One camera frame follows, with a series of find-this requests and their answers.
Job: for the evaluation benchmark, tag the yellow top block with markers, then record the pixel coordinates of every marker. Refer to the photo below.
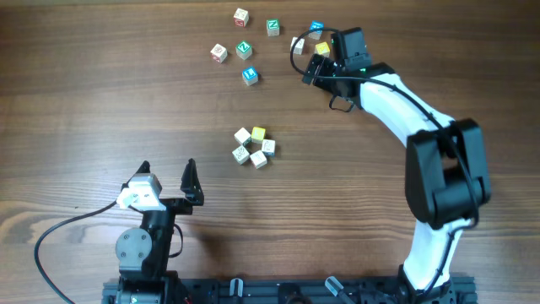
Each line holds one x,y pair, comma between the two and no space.
258,135

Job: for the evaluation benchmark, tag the green N block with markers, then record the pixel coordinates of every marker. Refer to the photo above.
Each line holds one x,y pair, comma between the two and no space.
273,27

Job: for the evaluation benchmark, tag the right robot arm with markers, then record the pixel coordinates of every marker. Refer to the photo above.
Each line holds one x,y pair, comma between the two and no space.
446,173

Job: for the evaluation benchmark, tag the green V block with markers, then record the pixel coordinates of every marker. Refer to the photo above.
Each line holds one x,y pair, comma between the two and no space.
243,137

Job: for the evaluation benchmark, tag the blue L block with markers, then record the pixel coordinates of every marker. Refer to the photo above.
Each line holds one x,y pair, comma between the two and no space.
250,76

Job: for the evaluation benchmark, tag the green-edged wooden block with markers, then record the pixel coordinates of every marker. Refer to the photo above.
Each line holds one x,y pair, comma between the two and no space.
241,154

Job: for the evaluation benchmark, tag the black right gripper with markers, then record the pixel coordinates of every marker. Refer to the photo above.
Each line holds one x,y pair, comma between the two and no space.
326,64

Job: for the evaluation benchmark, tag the red-sided block far back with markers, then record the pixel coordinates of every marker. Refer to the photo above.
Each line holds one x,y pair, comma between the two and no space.
241,17

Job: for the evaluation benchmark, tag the yellow block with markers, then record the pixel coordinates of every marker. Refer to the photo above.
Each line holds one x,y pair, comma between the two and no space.
322,49
258,135

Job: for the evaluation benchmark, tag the blue P block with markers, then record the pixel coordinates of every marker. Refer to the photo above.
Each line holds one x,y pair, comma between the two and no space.
268,147

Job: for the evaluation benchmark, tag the blue top block right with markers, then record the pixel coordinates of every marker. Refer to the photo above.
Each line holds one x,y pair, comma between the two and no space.
316,30

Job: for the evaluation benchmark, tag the green Z block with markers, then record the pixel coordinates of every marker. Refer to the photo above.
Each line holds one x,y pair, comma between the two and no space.
244,50

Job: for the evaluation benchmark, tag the red A block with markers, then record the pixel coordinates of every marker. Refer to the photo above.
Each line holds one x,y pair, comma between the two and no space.
258,159

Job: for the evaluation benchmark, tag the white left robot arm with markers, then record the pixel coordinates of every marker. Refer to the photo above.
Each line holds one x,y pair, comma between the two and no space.
144,252

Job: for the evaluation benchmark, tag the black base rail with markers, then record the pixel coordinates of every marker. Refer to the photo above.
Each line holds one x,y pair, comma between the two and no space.
367,290

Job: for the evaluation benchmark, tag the white block number two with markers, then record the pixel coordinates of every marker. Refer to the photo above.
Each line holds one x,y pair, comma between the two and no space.
297,45

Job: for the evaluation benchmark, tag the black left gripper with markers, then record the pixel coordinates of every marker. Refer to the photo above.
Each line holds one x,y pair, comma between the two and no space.
192,194

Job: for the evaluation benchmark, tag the yellow block right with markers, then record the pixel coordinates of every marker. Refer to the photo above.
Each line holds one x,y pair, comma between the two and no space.
322,49

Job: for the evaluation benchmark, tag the white block red side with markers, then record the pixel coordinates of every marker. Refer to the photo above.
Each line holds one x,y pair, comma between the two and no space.
219,53

